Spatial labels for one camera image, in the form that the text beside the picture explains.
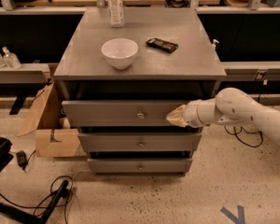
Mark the tan foam gripper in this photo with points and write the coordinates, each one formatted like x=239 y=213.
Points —
x=190 y=114

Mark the grey top drawer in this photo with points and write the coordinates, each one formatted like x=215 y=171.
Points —
x=118 y=113

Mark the grey drawer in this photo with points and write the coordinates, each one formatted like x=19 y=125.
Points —
x=139 y=166
x=116 y=142
x=118 y=113

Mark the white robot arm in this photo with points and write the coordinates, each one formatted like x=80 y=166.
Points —
x=230 y=107

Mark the grey wooden drawer cabinet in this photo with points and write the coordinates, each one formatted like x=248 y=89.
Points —
x=191 y=72

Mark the grey middle drawer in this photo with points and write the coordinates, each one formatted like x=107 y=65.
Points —
x=116 y=142

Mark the grey bottom drawer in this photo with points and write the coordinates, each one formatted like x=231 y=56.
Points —
x=139 y=166

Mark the small white pump bottle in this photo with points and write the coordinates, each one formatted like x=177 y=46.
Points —
x=215 y=44

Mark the white ceramic bowl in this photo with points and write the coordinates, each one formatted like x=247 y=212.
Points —
x=119 y=52

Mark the brown cardboard box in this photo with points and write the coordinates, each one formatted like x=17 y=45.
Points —
x=54 y=138

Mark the clear plastic bottle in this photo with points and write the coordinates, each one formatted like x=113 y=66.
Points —
x=115 y=8

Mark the black power adapter left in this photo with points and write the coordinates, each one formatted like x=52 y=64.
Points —
x=21 y=159

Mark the clear sanitizer pump bottle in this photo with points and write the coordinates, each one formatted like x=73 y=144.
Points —
x=11 y=59

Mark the black stand base left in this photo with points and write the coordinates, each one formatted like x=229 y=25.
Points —
x=25 y=218

